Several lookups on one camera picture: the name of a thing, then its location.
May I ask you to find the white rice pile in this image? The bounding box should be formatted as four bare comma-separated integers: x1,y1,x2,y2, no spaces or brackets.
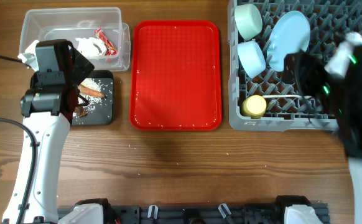
73,78,109,118

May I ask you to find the white napkin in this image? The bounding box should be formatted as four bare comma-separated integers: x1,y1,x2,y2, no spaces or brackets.
75,37,107,57

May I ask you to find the red snack wrapper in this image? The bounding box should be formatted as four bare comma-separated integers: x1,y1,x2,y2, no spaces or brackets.
95,28,118,55

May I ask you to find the brown food scrap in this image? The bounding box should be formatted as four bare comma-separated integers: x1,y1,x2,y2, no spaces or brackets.
73,106,88,118

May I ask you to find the light blue plate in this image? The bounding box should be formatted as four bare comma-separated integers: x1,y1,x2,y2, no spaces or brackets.
267,11,311,72

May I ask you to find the yellow cup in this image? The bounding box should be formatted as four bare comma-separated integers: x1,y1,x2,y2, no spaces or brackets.
241,95,267,119

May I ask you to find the light blue bowl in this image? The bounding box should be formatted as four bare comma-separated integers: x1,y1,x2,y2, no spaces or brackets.
237,40,266,78

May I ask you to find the mint green bowl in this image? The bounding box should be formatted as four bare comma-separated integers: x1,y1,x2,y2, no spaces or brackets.
234,4,262,40

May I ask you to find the white plastic spoon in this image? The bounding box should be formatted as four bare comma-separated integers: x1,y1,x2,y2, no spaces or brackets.
262,95,312,99

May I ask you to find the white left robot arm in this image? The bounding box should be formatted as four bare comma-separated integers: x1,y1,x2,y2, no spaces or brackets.
2,39,95,223

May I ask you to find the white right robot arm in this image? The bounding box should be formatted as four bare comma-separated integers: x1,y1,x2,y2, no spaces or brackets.
283,45,362,223

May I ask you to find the black waste tray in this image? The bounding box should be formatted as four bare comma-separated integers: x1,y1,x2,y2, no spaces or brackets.
28,70,114,127

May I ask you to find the grey dishwasher rack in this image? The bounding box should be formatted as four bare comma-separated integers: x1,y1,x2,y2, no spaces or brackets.
227,0,362,132

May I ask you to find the clear plastic bin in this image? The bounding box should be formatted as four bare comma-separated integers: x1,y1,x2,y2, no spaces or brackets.
19,7,131,72

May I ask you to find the red serving tray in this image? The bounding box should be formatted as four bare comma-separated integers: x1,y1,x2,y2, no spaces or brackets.
129,20,222,131

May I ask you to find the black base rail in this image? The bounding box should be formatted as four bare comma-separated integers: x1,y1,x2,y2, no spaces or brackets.
112,195,331,224

